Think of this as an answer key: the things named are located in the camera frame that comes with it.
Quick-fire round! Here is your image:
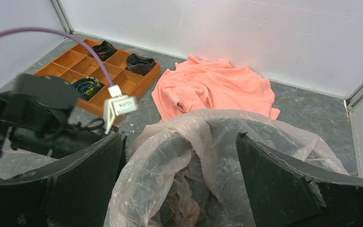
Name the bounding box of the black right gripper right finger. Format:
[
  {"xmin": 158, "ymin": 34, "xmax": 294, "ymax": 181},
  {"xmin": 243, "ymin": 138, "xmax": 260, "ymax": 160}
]
[{"xmin": 236, "ymin": 132, "xmax": 363, "ymax": 227}]

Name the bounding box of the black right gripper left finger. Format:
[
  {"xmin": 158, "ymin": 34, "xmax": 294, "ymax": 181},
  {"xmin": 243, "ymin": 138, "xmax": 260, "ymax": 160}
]
[{"xmin": 0, "ymin": 132, "xmax": 127, "ymax": 227}]

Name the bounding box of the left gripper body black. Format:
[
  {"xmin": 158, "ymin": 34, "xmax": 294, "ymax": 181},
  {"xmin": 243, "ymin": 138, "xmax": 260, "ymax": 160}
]
[{"xmin": 12, "ymin": 118, "xmax": 106, "ymax": 158}]

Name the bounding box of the pink plastic trash bag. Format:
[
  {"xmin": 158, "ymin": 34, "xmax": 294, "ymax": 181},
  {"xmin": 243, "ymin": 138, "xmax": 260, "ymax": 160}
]
[{"xmin": 0, "ymin": 108, "xmax": 350, "ymax": 227}]

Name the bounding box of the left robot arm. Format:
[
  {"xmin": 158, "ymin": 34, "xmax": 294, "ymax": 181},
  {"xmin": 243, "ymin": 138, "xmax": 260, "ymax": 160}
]
[{"xmin": 0, "ymin": 74, "xmax": 106, "ymax": 159}]

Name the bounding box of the orange compartment tray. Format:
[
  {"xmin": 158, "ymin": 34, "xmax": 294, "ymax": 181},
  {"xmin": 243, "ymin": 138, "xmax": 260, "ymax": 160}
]
[{"xmin": 34, "ymin": 44, "xmax": 161, "ymax": 117}]

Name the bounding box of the black rolled belt left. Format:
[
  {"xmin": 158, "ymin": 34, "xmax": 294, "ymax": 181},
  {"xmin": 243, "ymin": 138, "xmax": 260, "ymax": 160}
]
[{"xmin": 92, "ymin": 41, "xmax": 118, "ymax": 61}]

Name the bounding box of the black rolled belt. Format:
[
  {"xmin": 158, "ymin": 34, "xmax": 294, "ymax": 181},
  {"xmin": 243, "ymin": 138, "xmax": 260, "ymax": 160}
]
[
  {"xmin": 92, "ymin": 41, "xmax": 118, "ymax": 61},
  {"xmin": 126, "ymin": 53, "xmax": 156, "ymax": 76}
]

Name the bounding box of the black rolled belt right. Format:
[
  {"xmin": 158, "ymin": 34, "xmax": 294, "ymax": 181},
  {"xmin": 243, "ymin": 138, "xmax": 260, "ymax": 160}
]
[{"xmin": 126, "ymin": 53, "xmax": 156, "ymax": 76}]

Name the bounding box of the salmon pink cloth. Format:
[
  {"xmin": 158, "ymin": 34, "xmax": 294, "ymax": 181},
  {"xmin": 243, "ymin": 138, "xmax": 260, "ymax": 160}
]
[{"xmin": 151, "ymin": 55, "xmax": 280, "ymax": 121}]

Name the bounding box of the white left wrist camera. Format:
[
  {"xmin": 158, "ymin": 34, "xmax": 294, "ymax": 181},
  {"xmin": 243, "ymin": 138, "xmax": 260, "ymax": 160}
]
[{"xmin": 103, "ymin": 85, "xmax": 138, "ymax": 135}]

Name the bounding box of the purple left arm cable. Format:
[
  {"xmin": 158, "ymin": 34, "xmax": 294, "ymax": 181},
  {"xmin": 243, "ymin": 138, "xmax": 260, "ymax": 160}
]
[{"xmin": 0, "ymin": 27, "xmax": 116, "ymax": 87}]

